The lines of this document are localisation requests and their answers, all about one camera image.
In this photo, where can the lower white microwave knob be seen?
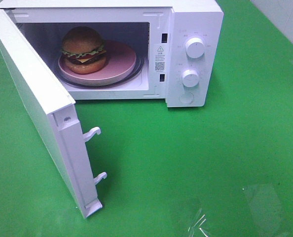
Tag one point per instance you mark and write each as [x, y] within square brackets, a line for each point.
[190, 78]

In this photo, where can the white microwave knob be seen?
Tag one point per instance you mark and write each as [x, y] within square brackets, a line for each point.
[190, 78]
[195, 47]

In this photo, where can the glass microwave turntable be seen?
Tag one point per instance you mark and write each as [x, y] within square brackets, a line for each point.
[96, 80]

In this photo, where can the pink round plate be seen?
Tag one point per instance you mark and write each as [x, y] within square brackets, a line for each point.
[120, 53]

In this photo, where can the white microwave door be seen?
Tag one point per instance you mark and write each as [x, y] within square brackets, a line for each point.
[51, 109]

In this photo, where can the clear tape piece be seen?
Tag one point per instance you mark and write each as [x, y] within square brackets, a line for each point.
[197, 227]

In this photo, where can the round white door button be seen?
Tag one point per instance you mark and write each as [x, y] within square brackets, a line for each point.
[186, 98]

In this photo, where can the white microwave oven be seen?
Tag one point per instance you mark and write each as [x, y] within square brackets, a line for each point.
[154, 49]

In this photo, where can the upper white microwave knob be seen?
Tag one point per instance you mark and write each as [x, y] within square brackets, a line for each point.
[195, 47]

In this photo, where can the burger with lettuce and cheese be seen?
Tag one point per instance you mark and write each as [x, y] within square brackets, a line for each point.
[83, 50]

